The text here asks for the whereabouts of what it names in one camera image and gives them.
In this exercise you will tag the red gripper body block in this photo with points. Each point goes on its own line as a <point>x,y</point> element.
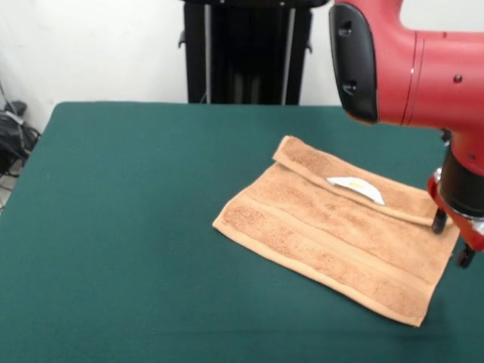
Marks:
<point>469,230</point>

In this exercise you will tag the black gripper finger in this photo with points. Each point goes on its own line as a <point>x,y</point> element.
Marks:
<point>466,257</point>
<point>438,221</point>

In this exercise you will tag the tan terry towel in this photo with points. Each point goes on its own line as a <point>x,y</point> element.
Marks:
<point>321,234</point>

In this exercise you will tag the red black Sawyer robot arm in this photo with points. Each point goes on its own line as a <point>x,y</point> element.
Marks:
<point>416,75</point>

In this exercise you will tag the dark green table cloth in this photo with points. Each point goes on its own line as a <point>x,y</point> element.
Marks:
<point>113,227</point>

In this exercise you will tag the black equipment bundle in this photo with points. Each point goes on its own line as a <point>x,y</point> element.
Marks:
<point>15,143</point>

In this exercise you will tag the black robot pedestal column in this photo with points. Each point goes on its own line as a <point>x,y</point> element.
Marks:
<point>246,56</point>

